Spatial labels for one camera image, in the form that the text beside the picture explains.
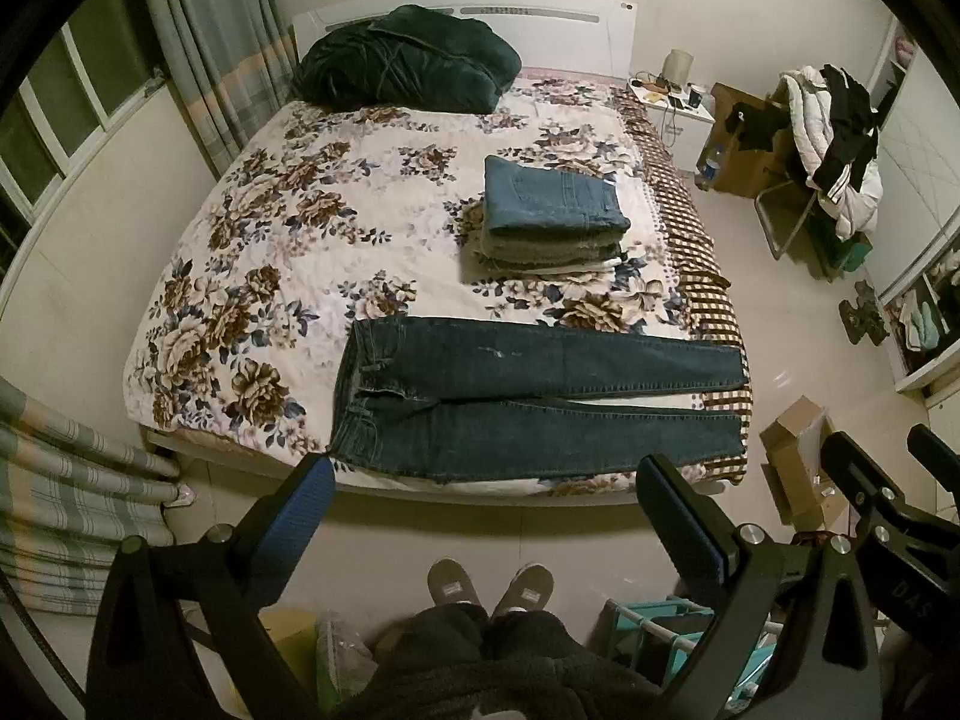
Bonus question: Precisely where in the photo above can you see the striped curtain near corner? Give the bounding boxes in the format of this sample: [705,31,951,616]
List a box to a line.
[0,382,181,616]

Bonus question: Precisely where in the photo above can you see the striped green curtain at window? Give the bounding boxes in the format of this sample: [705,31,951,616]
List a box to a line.
[146,0,296,174]

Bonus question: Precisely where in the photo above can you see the right grey slipper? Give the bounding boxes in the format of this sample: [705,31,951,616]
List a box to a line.
[493,562,555,617]

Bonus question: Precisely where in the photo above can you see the white puffer jacket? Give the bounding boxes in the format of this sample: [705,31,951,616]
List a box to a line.
[776,65,884,241]

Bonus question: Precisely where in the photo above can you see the dark green plush blanket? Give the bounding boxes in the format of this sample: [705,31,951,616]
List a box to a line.
[291,5,523,114]

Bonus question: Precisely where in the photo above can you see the chair with piled clothes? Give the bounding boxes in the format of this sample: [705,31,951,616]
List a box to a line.
[754,91,872,278]

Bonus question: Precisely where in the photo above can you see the floral bed blanket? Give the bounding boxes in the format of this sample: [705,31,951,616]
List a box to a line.
[122,71,693,466]

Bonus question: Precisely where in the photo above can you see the white bedside table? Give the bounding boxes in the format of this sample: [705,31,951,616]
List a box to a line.
[628,78,715,174]

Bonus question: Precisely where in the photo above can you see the white bed headboard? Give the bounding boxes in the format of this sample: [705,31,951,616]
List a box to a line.
[293,0,638,80]

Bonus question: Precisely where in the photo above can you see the operator dark trousers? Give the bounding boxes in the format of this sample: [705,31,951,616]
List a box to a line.
[337,605,659,718]

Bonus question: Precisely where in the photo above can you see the black garment on chair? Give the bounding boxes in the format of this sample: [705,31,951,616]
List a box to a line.
[812,64,878,197]

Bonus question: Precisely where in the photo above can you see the teal metal rack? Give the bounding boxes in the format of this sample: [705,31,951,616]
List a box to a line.
[604,596,782,715]

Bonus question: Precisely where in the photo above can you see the window with white frame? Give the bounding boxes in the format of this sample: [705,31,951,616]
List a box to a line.
[2,0,164,273]

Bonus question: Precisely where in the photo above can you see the white wardrobe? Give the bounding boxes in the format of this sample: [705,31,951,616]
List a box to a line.
[867,25,958,398]

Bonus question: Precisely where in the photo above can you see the grey slipper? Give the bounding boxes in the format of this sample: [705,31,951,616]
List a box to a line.
[427,557,482,608]
[493,562,555,617]

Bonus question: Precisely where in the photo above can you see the open cardboard box on floor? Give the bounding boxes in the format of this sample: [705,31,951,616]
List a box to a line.
[760,397,848,532]

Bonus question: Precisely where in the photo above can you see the folded grey pants stack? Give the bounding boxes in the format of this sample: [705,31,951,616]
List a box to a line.
[472,199,631,275]

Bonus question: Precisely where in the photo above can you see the dark blue jeans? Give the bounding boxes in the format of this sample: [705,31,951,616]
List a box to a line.
[331,317,747,483]

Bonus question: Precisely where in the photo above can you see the left grey slipper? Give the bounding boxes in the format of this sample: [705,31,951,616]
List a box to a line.
[427,557,482,608]

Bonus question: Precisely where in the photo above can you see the white table lamp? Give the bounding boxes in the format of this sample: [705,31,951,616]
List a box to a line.
[661,47,693,88]

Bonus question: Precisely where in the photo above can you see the brown cardboard box by nightstand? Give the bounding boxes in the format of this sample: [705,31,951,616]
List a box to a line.
[697,83,794,199]

